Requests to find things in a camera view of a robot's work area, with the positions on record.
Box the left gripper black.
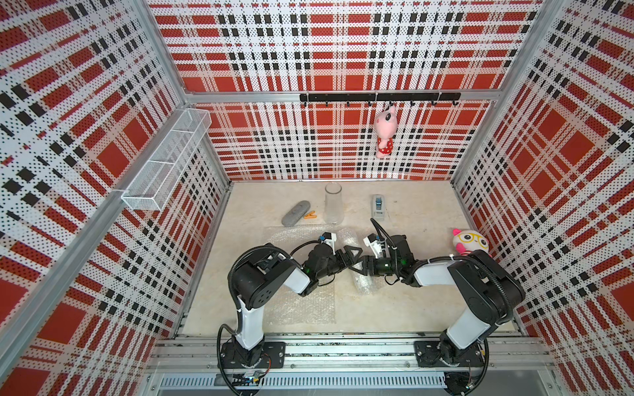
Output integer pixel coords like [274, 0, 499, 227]
[316, 246, 363, 280]

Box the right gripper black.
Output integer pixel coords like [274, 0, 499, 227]
[348, 255, 400, 277]

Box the bubble wrap sheet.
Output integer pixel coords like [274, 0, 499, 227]
[337, 227, 381, 295]
[262, 225, 335, 333]

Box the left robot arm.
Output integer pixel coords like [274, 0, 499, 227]
[221, 233, 363, 367]

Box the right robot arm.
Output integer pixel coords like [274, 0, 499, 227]
[344, 219, 526, 366]

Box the clear glass vase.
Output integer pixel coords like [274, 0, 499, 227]
[325, 182, 344, 224]

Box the grey oval case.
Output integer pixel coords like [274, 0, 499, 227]
[282, 201, 310, 227]

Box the pink white owl plush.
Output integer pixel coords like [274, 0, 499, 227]
[452, 229, 490, 255]

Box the hanging pink plush toy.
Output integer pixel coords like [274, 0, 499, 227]
[374, 106, 398, 159]

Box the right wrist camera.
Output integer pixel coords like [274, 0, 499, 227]
[363, 234, 386, 258]

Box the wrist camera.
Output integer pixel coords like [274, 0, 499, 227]
[319, 232, 337, 249]
[363, 234, 386, 258]

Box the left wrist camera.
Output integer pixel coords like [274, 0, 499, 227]
[319, 232, 337, 249]

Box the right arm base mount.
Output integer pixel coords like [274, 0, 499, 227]
[414, 340, 485, 368]

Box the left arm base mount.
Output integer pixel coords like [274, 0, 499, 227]
[220, 340, 287, 370]

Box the black hook rail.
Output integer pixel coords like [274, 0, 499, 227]
[299, 92, 462, 104]

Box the white wire mesh basket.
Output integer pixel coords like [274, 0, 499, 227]
[122, 108, 211, 211]

